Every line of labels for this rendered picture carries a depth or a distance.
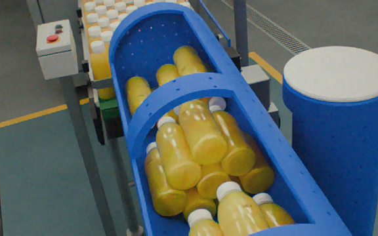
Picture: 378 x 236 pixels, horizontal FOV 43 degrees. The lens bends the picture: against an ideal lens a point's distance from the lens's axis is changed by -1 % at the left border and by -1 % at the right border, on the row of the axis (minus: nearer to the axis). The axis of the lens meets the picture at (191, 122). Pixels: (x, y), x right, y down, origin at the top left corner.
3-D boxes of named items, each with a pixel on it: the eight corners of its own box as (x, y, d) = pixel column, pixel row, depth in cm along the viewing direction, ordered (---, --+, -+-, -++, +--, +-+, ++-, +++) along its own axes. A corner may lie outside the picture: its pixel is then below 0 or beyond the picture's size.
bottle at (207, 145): (209, 173, 89) (189, 124, 102) (235, 149, 87) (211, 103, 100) (184, 155, 85) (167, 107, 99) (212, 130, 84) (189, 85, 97)
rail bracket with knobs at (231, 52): (214, 90, 150) (211, 61, 144) (208, 80, 155) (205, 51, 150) (245, 84, 151) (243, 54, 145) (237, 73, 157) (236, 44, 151)
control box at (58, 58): (44, 80, 145) (35, 49, 139) (46, 52, 161) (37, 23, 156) (78, 73, 147) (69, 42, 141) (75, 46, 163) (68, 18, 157)
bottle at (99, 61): (119, 88, 157) (109, 41, 148) (118, 98, 151) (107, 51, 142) (99, 90, 157) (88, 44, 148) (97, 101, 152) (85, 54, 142)
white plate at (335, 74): (377, 42, 135) (377, 46, 136) (277, 50, 138) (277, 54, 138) (411, 94, 113) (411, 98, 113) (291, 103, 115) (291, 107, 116)
